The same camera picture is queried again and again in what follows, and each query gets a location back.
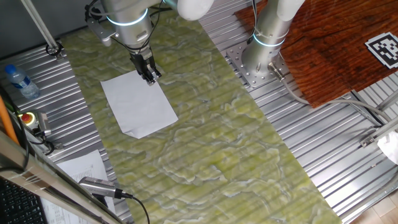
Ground black keyboard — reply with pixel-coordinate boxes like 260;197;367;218
0;179;47;224

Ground orange tube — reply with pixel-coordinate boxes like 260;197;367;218
0;95;20;146

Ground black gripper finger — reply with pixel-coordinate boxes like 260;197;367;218
141;70;156;86
148;64;162;79

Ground grey base cable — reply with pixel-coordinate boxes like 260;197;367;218
267;62;392;122

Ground black white fiducial marker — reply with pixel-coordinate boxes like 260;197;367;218
364;32;398;70

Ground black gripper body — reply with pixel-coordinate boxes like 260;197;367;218
129;49;155;75

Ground aluminium bracket frame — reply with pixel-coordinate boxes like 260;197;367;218
349;89;398;149

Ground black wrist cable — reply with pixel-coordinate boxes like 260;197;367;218
84;0;174;55

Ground red emergency stop button box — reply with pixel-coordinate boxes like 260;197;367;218
17;111;51;137

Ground black camera cable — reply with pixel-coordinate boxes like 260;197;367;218
119;192;150;224

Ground thin aluminium pole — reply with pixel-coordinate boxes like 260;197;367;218
20;0;62;54

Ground green marble pattern mat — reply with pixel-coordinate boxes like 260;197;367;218
60;9;343;224

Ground printed white paper sheet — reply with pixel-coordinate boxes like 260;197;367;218
40;149;116;224

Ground black pendant cables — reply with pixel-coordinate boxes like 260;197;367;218
12;111;63;156

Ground aluminium frame bar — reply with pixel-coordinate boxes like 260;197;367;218
0;129;125;224

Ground white cloth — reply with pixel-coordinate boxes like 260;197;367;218
377;130;398;165

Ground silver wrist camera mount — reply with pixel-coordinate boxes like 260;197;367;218
85;15;116;47

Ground black pole foot ring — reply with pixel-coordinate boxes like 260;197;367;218
45;41;65;58

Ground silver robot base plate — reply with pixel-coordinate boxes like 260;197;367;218
226;42;292;88

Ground silver camera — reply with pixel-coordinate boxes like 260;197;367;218
78;176;124;200

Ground clear bottle with blue cap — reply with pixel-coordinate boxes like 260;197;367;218
4;64;40;100

